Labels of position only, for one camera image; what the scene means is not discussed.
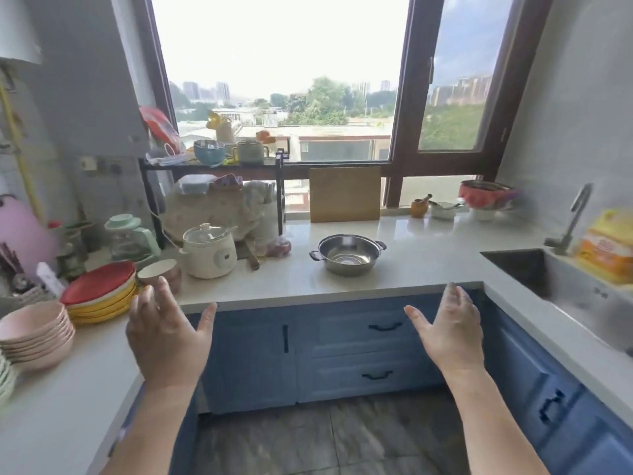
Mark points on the person's right hand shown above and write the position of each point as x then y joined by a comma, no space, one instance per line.
455,336

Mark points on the person's left hand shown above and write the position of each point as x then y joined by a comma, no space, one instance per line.
168,341

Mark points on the blue drawer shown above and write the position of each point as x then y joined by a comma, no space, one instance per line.
336,378
346,331

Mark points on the stainless steel pot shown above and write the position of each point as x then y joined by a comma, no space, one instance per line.
348,254

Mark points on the person's left forearm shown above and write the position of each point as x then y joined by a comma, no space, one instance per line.
153,430

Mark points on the person's right forearm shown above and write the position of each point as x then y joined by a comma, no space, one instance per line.
489,430

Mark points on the small pink bowl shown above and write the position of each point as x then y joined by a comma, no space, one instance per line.
174,281
156,269

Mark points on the blue base cabinets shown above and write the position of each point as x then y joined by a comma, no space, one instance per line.
519,371
185,440

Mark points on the blue cabinet door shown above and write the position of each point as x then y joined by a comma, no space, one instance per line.
247,361

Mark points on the stack of red yellow plates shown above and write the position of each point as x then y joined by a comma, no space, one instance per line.
99,286

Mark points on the white slow cooker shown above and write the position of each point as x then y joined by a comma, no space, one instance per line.
207,259

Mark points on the steel sink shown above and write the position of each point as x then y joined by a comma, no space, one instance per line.
524,272

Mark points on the glass kettle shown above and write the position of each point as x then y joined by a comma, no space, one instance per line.
131,242

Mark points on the clear glass jar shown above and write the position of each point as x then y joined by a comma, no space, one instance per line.
73,254

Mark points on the wooden mortar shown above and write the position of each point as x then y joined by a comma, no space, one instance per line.
419,210

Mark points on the clear plastic cup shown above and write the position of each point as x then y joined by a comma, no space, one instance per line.
260,247

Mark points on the stack of pink bowls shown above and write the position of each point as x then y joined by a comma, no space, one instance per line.
34,331

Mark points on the floral fabric cover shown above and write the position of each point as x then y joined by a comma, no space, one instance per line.
207,212

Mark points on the red cloth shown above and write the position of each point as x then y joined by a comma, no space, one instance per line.
482,198

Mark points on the plastic bag of tomatoes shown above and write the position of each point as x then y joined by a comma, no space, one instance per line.
279,248

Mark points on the purple cloth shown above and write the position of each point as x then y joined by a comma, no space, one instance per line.
513,196

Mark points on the dark utensil holder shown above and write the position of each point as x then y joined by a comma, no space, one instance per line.
24,291

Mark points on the steel basin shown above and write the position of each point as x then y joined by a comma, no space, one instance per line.
487,185

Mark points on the white cylindrical container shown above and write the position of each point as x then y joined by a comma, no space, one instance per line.
267,222

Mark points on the small clear bottle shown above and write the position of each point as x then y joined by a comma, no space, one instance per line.
55,229

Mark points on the white folded towel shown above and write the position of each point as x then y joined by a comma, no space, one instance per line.
195,184

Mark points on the stack of white bowls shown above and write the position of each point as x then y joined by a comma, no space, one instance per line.
6,383

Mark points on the steel faucet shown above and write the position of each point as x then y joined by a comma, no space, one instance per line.
573,217

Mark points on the lilac cloth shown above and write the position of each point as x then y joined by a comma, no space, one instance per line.
226,183

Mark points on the yellow detergent jug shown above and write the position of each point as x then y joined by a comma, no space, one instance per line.
606,247

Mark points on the wooden cutting board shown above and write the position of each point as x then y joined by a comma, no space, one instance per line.
344,195

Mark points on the pink plastic board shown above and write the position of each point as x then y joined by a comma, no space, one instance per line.
24,232

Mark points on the black metal rack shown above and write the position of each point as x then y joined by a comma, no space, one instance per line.
280,192

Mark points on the light blue bowl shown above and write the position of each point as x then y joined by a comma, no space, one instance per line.
209,153

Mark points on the red packet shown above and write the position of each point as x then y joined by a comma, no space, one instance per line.
158,126

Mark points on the yellow plastic item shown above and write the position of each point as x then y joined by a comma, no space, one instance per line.
220,126

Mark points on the dark brown framed window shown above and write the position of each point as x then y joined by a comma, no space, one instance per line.
405,118

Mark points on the yellow orange patterned container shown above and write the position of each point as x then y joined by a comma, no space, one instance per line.
266,137

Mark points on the white water heater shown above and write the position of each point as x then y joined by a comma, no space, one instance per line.
17,29

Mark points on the wall socket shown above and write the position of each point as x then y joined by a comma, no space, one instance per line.
99,165

